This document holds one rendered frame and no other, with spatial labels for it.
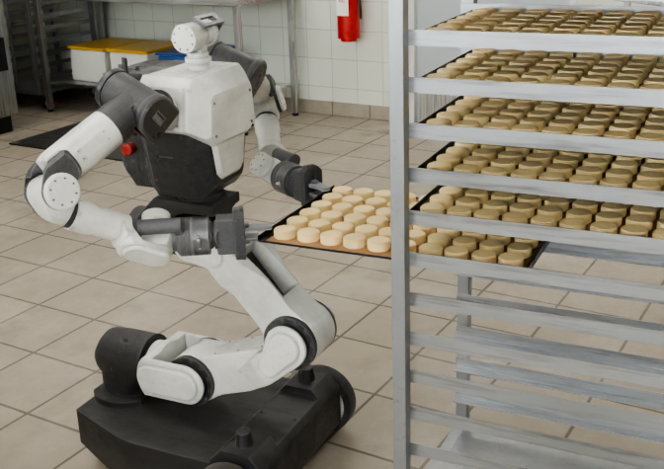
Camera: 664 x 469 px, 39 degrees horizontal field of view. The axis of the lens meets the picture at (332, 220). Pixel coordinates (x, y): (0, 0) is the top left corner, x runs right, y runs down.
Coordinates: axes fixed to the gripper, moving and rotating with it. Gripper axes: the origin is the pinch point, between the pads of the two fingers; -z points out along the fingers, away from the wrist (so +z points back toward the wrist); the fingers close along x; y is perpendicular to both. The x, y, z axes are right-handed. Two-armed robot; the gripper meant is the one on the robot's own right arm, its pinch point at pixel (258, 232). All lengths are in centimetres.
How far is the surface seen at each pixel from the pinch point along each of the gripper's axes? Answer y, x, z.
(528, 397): -36, -26, -53
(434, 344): -25.9, -17.9, -35.2
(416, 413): -24, -35, -32
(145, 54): 463, -30, 76
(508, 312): -34, -8, -49
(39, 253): 203, -77, 101
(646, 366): -9, -37, -89
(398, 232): -25.3, 7.2, -28.1
